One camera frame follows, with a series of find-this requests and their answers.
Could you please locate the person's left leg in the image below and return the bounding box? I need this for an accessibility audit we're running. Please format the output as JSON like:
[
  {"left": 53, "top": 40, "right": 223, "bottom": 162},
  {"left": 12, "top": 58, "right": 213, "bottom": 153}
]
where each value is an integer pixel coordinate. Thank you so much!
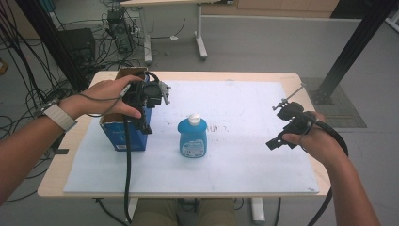
[{"left": 130, "top": 197, "right": 179, "bottom": 226}]

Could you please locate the thin grey cable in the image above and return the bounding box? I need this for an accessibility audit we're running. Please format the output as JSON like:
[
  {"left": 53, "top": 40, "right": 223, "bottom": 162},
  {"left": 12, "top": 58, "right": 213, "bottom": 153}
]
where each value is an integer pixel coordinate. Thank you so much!
[{"left": 77, "top": 82, "right": 132, "bottom": 119}]

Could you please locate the person's left hand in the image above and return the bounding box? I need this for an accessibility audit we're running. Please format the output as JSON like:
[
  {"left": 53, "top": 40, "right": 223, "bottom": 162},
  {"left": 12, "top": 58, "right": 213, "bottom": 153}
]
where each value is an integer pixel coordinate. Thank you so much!
[{"left": 59, "top": 74, "right": 145, "bottom": 121}]

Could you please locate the person's right leg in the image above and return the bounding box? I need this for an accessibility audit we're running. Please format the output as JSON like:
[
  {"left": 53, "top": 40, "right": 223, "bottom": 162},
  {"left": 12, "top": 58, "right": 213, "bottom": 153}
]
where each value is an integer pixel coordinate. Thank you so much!
[{"left": 197, "top": 197, "right": 237, "bottom": 226}]

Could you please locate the white desk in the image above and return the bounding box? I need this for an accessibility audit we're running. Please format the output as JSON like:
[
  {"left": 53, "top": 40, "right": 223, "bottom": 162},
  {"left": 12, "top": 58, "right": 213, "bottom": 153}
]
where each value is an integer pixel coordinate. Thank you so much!
[{"left": 120, "top": 0, "right": 235, "bottom": 66}]

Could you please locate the light wooden table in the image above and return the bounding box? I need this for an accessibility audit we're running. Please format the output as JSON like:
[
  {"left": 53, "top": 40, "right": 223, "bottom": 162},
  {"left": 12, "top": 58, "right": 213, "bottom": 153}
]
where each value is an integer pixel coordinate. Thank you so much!
[{"left": 37, "top": 70, "right": 333, "bottom": 225}]

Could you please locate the person's right hand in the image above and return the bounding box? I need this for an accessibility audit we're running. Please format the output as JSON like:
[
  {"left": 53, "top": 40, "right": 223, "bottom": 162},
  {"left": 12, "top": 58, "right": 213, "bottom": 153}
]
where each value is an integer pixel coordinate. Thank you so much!
[{"left": 281, "top": 111, "right": 346, "bottom": 168}]

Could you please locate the person's leg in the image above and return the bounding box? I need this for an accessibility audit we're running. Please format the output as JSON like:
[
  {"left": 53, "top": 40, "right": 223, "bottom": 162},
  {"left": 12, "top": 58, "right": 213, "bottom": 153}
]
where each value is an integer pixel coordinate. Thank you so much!
[
  {"left": 130, "top": 197, "right": 179, "bottom": 226},
  {"left": 197, "top": 197, "right": 237, "bottom": 226}
]

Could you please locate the black box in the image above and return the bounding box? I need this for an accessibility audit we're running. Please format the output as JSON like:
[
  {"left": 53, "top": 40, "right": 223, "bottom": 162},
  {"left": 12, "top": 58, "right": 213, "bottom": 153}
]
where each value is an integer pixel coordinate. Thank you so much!
[{"left": 57, "top": 27, "right": 97, "bottom": 64}]

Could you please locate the tangle of black cables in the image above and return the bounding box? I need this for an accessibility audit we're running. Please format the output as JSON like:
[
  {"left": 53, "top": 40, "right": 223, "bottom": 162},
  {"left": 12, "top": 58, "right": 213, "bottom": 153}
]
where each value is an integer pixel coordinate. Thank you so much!
[{"left": 0, "top": 0, "right": 81, "bottom": 203}]

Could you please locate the white board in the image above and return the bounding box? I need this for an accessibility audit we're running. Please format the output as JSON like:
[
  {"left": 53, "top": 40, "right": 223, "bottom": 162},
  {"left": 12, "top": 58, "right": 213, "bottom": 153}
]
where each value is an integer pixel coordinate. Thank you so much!
[{"left": 63, "top": 79, "right": 320, "bottom": 194}]

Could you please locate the blue bottle with white cap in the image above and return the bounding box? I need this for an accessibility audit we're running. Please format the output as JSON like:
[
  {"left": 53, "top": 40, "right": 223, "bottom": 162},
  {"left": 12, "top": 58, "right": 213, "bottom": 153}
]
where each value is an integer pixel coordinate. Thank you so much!
[{"left": 177, "top": 113, "right": 208, "bottom": 159}]

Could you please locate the black metal frame post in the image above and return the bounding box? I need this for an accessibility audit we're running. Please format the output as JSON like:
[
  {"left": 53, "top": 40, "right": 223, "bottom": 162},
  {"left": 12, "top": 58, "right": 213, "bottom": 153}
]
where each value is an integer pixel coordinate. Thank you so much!
[
  {"left": 310, "top": 0, "right": 399, "bottom": 106},
  {"left": 14, "top": 0, "right": 91, "bottom": 92}
]

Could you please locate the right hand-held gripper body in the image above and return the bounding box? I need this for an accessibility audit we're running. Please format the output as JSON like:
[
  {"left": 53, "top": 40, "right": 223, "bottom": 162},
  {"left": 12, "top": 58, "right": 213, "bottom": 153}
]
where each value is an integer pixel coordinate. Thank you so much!
[{"left": 265, "top": 101, "right": 317, "bottom": 152}]

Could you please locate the wristwatch with white strap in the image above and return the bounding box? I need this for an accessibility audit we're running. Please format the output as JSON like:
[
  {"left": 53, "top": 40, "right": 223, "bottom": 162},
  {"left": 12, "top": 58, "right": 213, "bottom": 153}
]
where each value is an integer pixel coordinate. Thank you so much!
[{"left": 34, "top": 99, "right": 78, "bottom": 133}]

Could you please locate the black floor cable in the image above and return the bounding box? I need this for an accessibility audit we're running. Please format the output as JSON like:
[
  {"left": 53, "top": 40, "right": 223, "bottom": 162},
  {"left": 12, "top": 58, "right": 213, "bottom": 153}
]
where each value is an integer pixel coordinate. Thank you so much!
[{"left": 150, "top": 17, "right": 187, "bottom": 40}]

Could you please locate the blue cardboard box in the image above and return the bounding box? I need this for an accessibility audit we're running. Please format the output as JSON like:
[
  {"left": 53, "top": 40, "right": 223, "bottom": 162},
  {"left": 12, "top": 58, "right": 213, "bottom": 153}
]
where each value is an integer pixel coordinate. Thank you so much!
[{"left": 99, "top": 66, "right": 154, "bottom": 153}]

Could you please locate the computer tower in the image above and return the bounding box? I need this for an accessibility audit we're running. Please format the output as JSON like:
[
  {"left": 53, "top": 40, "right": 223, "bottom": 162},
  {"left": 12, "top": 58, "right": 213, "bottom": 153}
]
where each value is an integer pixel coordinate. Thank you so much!
[{"left": 105, "top": 7, "right": 136, "bottom": 55}]

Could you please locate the grey floor mat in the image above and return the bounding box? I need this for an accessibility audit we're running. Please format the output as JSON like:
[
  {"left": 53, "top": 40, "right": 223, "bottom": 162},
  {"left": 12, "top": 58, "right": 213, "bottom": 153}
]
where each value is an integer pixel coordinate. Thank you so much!
[{"left": 300, "top": 77, "right": 368, "bottom": 129}]

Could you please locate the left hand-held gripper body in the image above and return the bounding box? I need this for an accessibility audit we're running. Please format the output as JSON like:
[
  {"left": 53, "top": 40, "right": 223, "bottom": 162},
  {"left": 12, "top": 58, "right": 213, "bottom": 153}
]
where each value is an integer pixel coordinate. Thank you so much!
[{"left": 121, "top": 71, "right": 165, "bottom": 135}]

